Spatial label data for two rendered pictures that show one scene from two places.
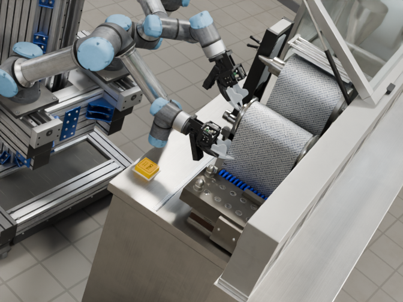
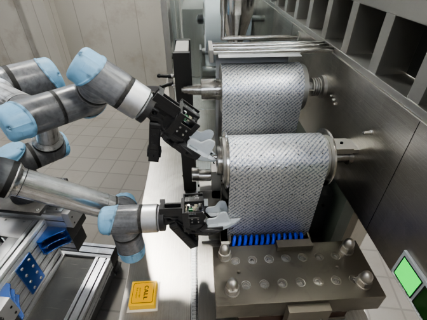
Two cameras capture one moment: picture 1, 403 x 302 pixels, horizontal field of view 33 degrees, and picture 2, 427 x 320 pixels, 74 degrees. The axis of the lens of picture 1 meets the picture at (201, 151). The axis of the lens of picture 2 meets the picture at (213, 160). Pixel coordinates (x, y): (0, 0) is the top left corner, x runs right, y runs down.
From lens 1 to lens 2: 1.80 m
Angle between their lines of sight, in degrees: 17
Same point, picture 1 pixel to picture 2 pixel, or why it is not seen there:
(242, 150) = (247, 204)
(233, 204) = (284, 275)
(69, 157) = (59, 283)
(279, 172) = (306, 200)
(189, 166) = (183, 249)
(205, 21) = (94, 62)
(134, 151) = not seen: hidden behind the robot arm
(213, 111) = (158, 174)
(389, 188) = not seen: outside the picture
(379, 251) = not seen: hidden behind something
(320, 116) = (290, 110)
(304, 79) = (254, 80)
